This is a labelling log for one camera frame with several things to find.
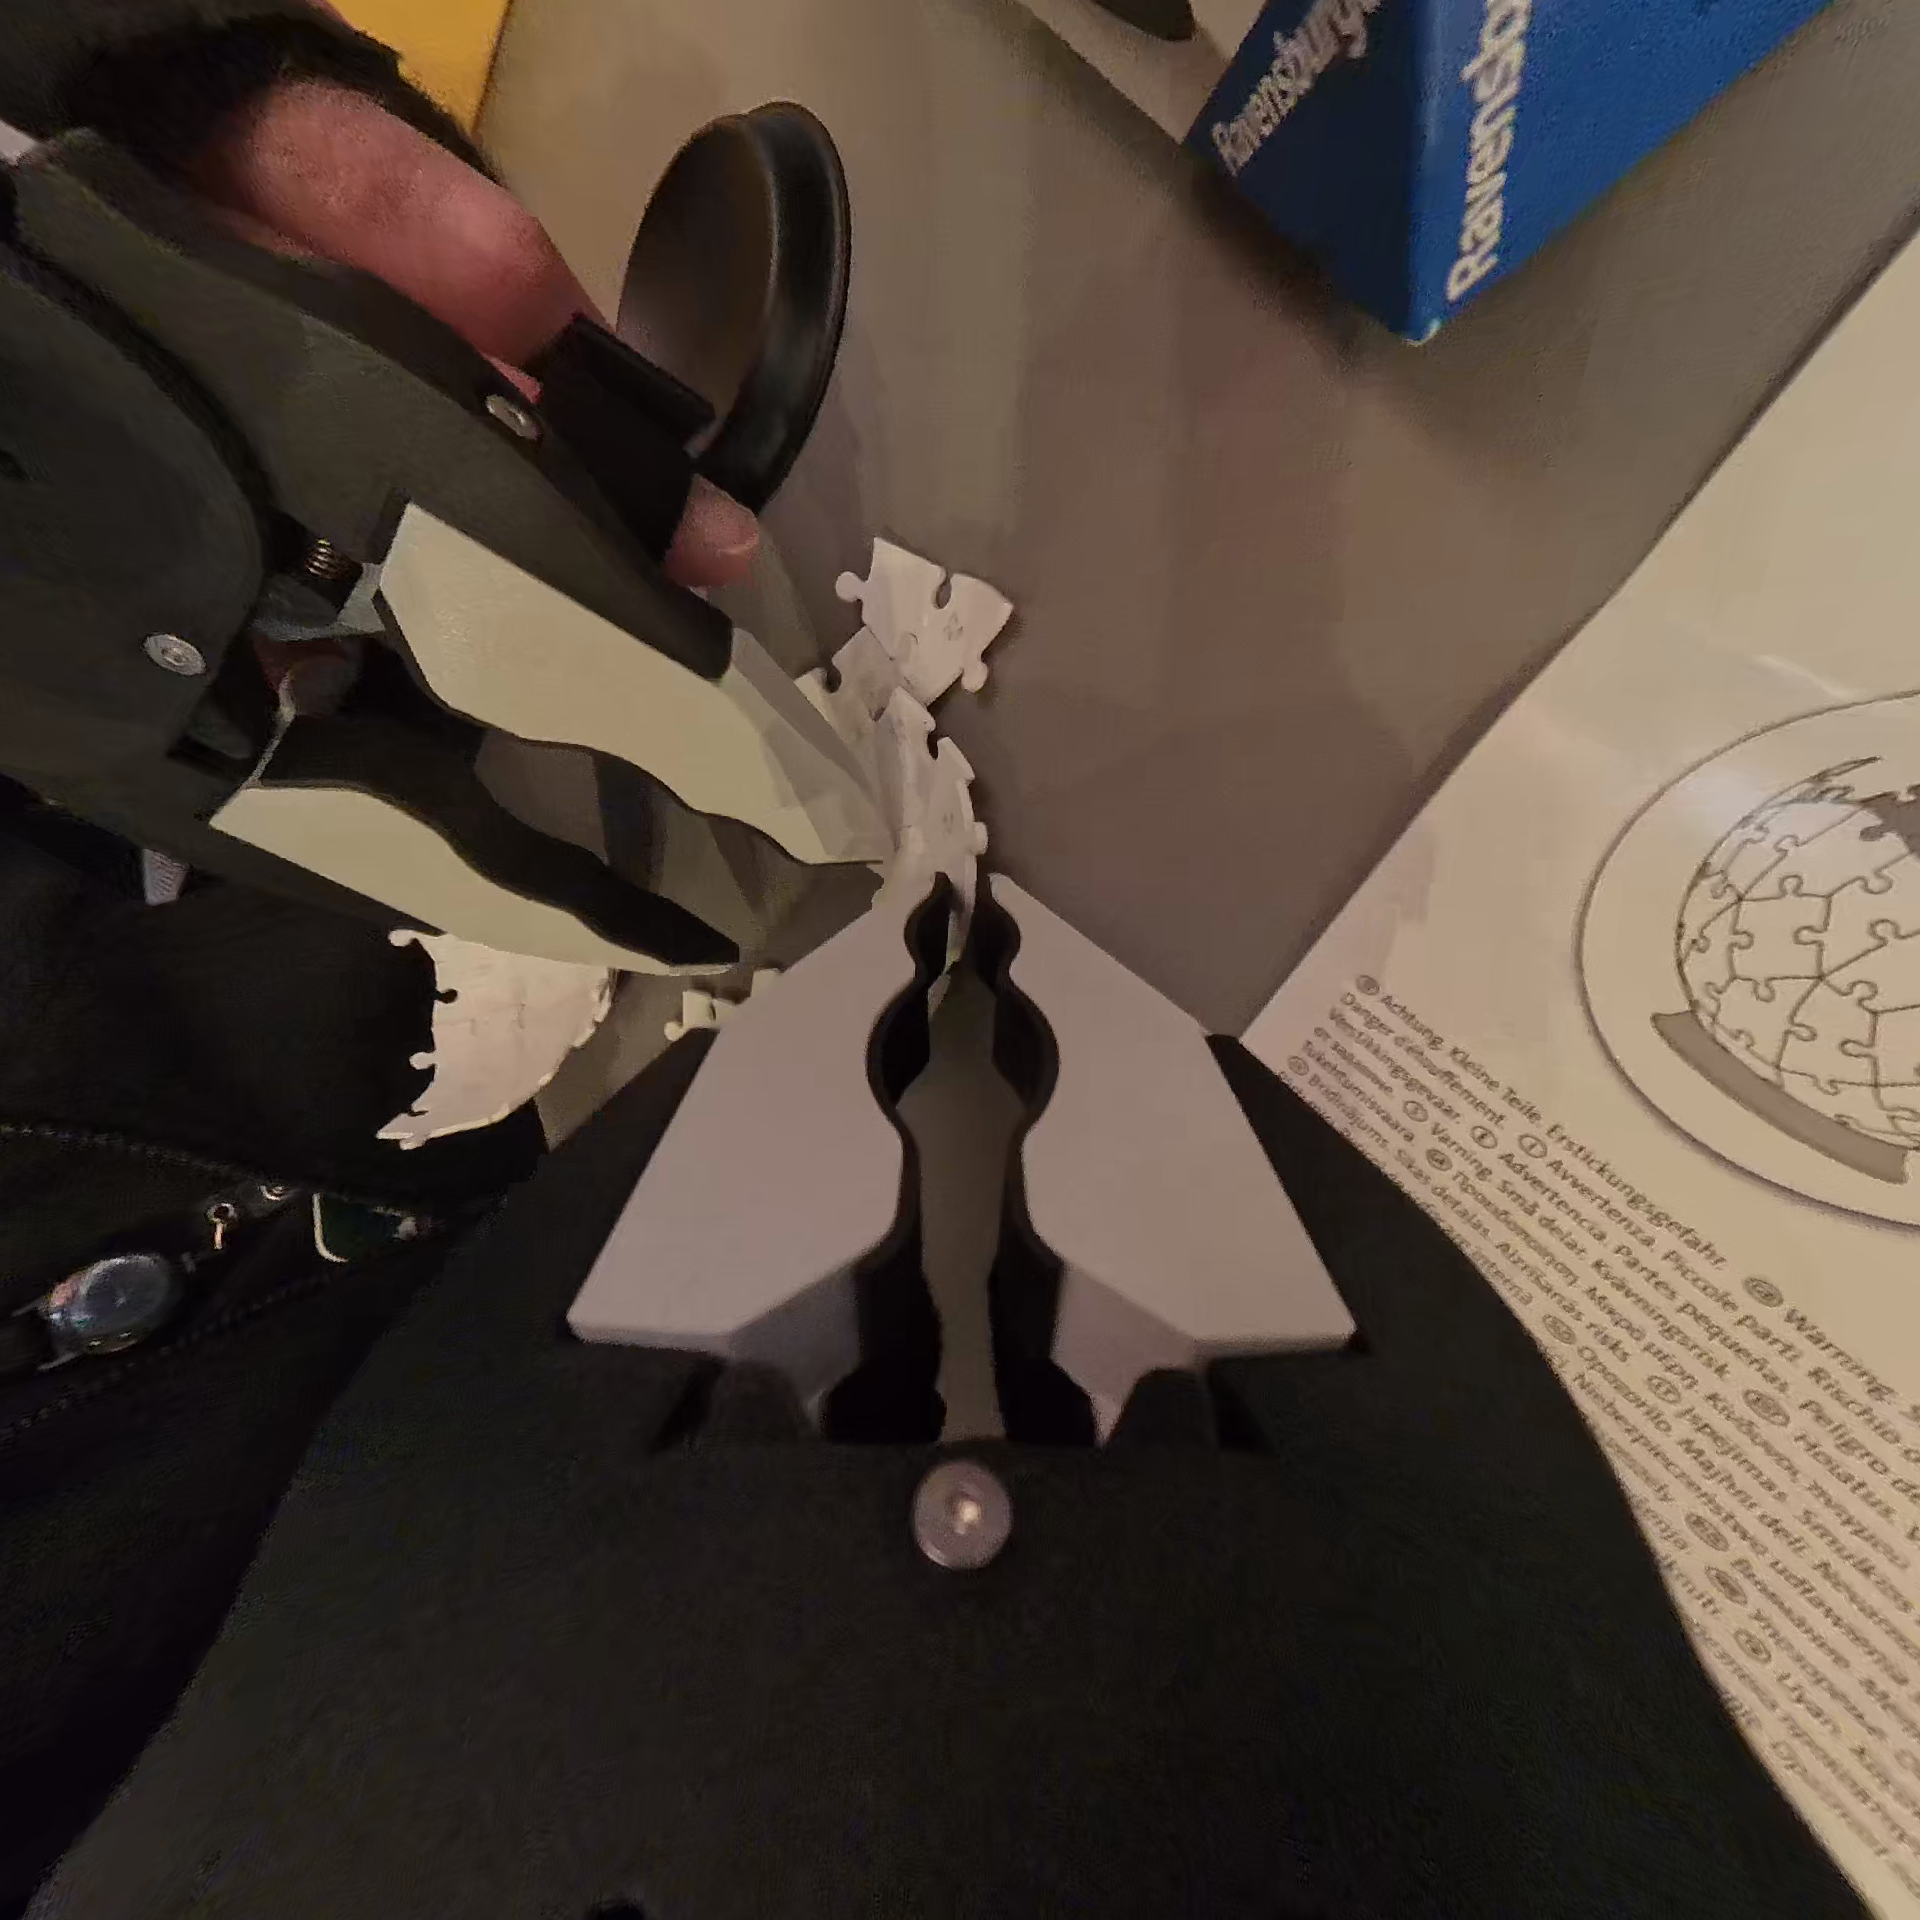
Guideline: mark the white partly built puzzle ball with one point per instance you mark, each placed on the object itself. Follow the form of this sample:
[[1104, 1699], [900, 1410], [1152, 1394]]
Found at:
[[922, 599]]

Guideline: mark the yellow panel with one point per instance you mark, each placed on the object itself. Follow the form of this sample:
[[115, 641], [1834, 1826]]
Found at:
[[477, 53]]

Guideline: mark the person's left hand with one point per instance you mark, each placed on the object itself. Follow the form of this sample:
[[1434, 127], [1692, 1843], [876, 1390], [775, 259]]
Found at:
[[389, 225]]

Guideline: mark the blue puzzle box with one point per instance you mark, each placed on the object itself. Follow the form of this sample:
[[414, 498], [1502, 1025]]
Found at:
[[1470, 150]]

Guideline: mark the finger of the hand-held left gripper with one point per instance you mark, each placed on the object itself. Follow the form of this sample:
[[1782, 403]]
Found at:
[[389, 856], [599, 661]]

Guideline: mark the black round puzzle stand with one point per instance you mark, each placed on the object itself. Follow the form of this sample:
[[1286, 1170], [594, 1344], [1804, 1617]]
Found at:
[[751, 299]]

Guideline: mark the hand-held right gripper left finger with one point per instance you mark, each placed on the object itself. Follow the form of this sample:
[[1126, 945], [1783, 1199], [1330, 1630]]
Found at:
[[751, 1170]]

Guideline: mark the white printed instruction sheet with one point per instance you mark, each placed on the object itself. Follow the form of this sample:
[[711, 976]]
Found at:
[[1575, 1050]]

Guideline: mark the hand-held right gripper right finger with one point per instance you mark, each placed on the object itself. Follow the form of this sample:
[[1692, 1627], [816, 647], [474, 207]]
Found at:
[[1184, 1201]]

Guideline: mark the person's left forearm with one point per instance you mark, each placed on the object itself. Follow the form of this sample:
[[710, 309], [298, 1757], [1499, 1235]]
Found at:
[[166, 67]]

